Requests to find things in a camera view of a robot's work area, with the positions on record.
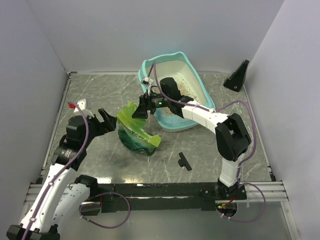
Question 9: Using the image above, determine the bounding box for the cat litter in box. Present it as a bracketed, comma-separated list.
[160, 77, 197, 115]

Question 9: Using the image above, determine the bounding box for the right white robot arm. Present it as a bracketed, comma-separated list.
[132, 77, 251, 199]

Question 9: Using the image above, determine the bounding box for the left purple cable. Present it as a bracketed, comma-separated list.
[21, 101, 131, 240]

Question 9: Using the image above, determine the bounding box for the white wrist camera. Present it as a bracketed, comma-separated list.
[141, 76, 154, 95]
[68, 98, 94, 117]

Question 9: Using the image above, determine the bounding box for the teal litter box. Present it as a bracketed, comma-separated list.
[138, 51, 215, 132]

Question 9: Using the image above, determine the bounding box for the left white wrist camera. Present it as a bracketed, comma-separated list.
[68, 98, 94, 117]

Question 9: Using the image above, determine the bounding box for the purple cable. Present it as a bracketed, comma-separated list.
[21, 101, 131, 240]
[146, 61, 267, 223]

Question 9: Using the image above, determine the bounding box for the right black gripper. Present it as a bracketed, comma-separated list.
[132, 89, 171, 120]

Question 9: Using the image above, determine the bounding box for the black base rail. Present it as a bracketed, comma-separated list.
[85, 182, 247, 213]

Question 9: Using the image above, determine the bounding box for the black bag clip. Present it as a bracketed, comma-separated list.
[178, 152, 192, 171]

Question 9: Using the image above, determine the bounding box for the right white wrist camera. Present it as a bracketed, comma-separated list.
[141, 76, 154, 95]

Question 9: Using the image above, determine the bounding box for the green cat litter bag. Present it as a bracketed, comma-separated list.
[116, 102, 162, 156]

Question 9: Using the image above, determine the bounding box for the black wedge stand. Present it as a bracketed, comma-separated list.
[223, 59, 250, 93]

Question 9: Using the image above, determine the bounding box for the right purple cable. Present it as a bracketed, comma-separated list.
[146, 61, 267, 223]

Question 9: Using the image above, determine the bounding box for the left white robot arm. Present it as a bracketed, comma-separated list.
[6, 108, 117, 240]

